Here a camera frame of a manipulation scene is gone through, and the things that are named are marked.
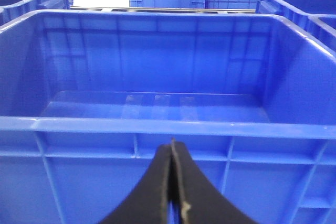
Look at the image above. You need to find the large blue bin right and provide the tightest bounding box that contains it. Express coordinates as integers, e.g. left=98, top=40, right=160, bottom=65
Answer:
left=1, top=10, right=335, bottom=223

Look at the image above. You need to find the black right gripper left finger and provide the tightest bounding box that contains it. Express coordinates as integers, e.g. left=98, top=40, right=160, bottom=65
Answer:
left=100, top=144, right=172, bottom=223

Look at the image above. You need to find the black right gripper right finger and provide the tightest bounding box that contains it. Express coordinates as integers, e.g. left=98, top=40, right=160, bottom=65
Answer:
left=171, top=139, right=256, bottom=223

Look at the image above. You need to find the blue bin far right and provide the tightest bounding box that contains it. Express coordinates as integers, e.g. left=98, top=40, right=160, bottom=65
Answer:
left=256, top=0, right=335, bottom=30

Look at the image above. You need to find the blue crate background low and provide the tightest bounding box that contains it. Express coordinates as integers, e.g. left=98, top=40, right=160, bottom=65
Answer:
left=205, top=0, right=257, bottom=9

